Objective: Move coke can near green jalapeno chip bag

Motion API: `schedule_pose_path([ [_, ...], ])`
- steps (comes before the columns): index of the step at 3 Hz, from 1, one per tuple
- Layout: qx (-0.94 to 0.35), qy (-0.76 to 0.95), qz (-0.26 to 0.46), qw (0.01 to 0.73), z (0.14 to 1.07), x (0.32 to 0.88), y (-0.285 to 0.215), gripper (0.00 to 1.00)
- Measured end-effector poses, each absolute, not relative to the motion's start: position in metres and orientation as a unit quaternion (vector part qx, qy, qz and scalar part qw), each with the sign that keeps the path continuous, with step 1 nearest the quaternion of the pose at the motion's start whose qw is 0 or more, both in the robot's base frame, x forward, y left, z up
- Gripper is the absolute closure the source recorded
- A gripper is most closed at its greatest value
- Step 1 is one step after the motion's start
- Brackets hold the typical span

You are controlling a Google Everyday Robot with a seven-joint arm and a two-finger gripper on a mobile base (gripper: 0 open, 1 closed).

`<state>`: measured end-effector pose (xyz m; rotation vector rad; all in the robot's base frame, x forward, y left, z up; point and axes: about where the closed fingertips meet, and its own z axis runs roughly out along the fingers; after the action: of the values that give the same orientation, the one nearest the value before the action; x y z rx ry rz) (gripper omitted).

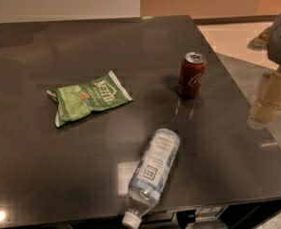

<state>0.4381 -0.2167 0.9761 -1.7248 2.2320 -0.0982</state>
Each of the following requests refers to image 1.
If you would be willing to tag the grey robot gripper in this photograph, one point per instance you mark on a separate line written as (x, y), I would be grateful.
(269, 103)

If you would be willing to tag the red coke can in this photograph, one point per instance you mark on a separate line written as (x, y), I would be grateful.
(191, 74)

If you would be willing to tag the green jalapeno chip bag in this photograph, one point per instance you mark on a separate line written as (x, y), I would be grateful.
(77, 101)

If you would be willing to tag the clear plastic water bottle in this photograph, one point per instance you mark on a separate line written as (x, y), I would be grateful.
(150, 176)

